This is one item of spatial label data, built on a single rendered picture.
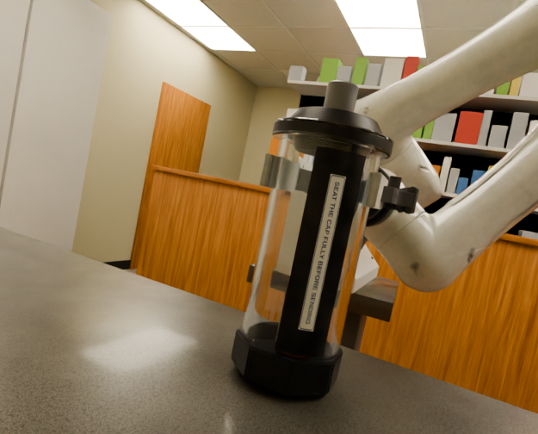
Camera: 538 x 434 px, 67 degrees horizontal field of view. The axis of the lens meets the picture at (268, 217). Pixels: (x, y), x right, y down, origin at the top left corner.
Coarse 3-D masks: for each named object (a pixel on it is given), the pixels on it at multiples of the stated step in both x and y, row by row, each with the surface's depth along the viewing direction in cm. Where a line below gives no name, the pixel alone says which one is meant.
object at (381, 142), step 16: (288, 128) 34; (304, 128) 32; (320, 128) 32; (336, 128) 32; (352, 128) 32; (384, 144) 33; (240, 336) 37; (240, 352) 36; (256, 352) 34; (240, 368) 36; (256, 368) 34; (272, 368) 34; (288, 368) 33; (304, 368) 34; (320, 368) 34; (336, 368) 36; (272, 384) 34; (288, 384) 33; (304, 384) 34; (320, 384) 35
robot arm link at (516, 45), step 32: (512, 32) 66; (448, 64) 74; (480, 64) 70; (512, 64) 68; (384, 96) 83; (416, 96) 78; (448, 96) 75; (384, 128) 84; (416, 128) 83; (384, 160) 88
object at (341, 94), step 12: (336, 84) 36; (348, 84) 35; (336, 96) 36; (348, 96) 36; (300, 108) 35; (312, 108) 34; (324, 108) 33; (336, 108) 33; (348, 108) 36; (336, 120) 33; (348, 120) 33; (360, 120) 33; (372, 120) 34
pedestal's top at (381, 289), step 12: (252, 264) 93; (252, 276) 92; (360, 288) 90; (372, 288) 93; (384, 288) 96; (396, 288) 99; (360, 300) 84; (372, 300) 83; (384, 300) 83; (360, 312) 84; (372, 312) 83; (384, 312) 82
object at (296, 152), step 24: (288, 120) 34; (312, 120) 32; (288, 144) 35; (312, 144) 33; (336, 144) 33; (360, 144) 32; (288, 168) 34; (288, 192) 34; (360, 192) 34; (288, 216) 34; (360, 216) 34; (264, 240) 36; (288, 240) 34; (360, 240) 35; (264, 264) 35; (288, 264) 34; (264, 288) 35; (264, 312) 35; (336, 312) 35; (264, 336) 35; (336, 336) 35; (312, 360) 34
